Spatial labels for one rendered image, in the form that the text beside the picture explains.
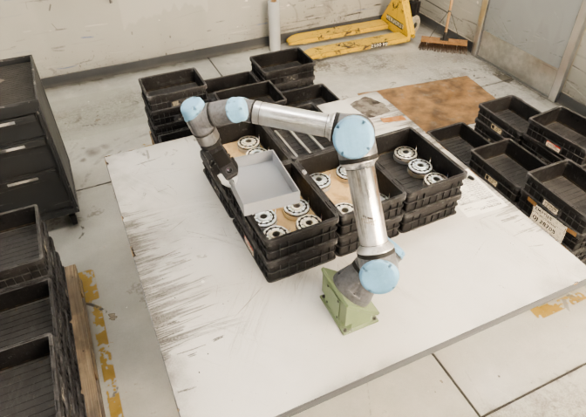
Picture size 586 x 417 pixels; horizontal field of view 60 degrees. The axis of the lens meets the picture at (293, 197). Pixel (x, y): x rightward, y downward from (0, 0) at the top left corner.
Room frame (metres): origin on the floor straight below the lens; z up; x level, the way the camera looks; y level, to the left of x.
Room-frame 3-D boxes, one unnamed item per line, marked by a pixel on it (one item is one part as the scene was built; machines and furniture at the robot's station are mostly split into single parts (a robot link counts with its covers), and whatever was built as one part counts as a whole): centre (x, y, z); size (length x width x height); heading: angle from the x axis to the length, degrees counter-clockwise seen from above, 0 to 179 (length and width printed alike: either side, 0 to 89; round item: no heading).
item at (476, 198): (1.79, -0.80, 0.70); 0.33 x 0.23 x 0.01; 24
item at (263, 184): (1.41, 0.12, 1.07); 0.27 x 0.20 x 0.05; 21
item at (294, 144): (1.97, -0.05, 0.87); 0.40 x 0.30 x 0.11; 26
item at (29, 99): (2.49, 1.63, 0.45); 0.60 x 0.45 x 0.90; 24
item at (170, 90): (3.09, 0.80, 0.37); 0.40 x 0.30 x 0.45; 114
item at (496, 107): (2.84, -1.45, 0.31); 0.40 x 0.30 x 0.34; 24
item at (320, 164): (1.61, -0.22, 0.87); 0.40 x 0.30 x 0.11; 26
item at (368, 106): (2.55, -0.44, 0.71); 0.22 x 0.19 x 0.01; 24
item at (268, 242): (1.48, 0.05, 0.92); 0.40 x 0.30 x 0.02; 26
